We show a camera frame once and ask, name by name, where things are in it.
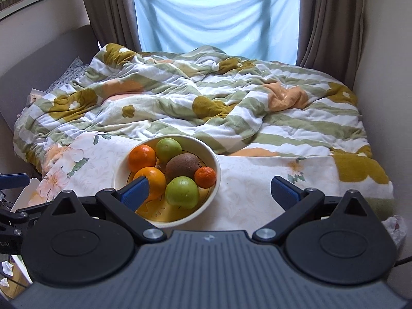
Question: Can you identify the grey bed headboard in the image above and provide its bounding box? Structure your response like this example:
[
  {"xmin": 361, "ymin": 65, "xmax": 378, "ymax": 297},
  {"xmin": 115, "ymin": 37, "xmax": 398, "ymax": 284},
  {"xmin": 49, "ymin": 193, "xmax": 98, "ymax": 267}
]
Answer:
[{"xmin": 1, "ymin": 24, "xmax": 99, "ymax": 130}]

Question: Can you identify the brown kiwi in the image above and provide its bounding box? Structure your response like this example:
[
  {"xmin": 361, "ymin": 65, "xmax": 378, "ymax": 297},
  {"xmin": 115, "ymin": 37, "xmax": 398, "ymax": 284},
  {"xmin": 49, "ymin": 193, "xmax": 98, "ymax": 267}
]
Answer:
[{"xmin": 166, "ymin": 153, "xmax": 202, "ymax": 180}]

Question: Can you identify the orange upper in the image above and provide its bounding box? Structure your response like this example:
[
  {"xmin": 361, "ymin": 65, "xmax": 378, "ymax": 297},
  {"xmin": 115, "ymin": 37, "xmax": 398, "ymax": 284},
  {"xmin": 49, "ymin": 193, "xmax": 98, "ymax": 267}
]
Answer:
[{"xmin": 128, "ymin": 144, "xmax": 157, "ymax": 172}]

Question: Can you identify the small mandarin orange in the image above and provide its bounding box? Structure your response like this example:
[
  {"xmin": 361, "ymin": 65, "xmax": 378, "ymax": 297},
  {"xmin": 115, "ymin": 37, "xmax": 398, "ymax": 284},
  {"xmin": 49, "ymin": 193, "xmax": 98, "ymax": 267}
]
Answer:
[{"xmin": 194, "ymin": 167, "xmax": 217, "ymax": 189}]

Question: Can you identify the green apple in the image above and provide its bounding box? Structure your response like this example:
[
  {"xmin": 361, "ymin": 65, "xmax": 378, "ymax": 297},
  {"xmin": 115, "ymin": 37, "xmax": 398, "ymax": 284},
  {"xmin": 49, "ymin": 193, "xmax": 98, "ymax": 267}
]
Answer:
[
  {"xmin": 165, "ymin": 176, "xmax": 200, "ymax": 209},
  {"xmin": 155, "ymin": 138, "xmax": 182, "ymax": 163}
]

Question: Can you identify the light blue window curtain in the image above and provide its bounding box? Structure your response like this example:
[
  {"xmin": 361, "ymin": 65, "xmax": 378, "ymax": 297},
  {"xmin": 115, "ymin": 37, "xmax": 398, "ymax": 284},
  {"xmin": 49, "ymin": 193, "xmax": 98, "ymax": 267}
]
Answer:
[{"xmin": 134, "ymin": 0, "xmax": 299, "ymax": 64}]

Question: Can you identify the brown right drape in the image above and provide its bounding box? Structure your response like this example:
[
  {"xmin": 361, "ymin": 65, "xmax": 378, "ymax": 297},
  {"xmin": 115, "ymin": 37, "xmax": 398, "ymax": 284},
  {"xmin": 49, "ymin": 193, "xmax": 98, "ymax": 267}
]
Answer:
[{"xmin": 297, "ymin": 0, "xmax": 365, "ymax": 88}]

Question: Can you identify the brown drape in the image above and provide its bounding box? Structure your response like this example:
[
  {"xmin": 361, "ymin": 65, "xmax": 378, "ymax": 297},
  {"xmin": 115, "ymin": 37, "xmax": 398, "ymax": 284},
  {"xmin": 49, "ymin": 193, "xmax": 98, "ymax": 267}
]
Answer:
[
  {"xmin": 83, "ymin": 0, "xmax": 141, "ymax": 52},
  {"xmin": 297, "ymin": 0, "xmax": 365, "ymax": 88}
]

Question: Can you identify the white plastic bag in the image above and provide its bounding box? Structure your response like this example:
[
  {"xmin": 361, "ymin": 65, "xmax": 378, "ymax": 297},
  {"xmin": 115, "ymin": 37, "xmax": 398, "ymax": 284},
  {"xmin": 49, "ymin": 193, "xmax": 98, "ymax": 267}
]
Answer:
[{"xmin": 382, "ymin": 215, "xmax": 407, "ymax": 250}]

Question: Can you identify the brown left drape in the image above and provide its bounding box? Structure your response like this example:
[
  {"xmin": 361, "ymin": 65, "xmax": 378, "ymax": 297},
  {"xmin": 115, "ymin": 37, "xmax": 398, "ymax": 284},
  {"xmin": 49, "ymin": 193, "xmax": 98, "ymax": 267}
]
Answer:
[{"xmin": 83, "ymin": 0, "xmax": 141, "ymax": 52}]

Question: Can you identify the cream duck-print bowl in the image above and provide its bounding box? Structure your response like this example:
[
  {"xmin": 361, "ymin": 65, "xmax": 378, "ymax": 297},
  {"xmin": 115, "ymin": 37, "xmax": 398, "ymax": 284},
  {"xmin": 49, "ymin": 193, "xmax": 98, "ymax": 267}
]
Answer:
[{"xmin": 113, "ymin": 135, "xmax": 221, "ymax": 228}]

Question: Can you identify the small box on bed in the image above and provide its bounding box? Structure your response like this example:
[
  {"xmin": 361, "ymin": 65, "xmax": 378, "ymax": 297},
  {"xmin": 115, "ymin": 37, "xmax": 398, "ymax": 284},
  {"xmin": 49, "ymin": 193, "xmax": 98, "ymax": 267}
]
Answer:
[{"xmin": 27, "ymin": 89, "xmax": 46, "ymax": 106}]

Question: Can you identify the orange lower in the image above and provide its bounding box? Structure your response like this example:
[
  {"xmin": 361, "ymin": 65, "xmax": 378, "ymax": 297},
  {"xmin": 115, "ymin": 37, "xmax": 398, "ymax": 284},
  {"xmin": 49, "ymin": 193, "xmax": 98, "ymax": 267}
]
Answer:
[{"xmin": 133, "ymin": 167, "xmax": 167, "ymax": 202}]

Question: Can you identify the patterned grey pillow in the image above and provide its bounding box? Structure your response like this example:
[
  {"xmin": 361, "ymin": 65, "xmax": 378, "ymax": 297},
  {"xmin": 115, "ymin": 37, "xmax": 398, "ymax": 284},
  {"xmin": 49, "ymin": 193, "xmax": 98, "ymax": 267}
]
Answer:
[{"xmin": 45, "ymin": 57, "xmax": 88, "ymax": 93}]

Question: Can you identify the striped floral quilt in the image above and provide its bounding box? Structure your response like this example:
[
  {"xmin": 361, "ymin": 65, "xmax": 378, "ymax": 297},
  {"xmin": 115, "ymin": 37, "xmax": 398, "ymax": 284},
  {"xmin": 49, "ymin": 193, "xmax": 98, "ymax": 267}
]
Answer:
[{"xmin": 13, "ymin": 43, "xmax": 394, "ymax": 218}]

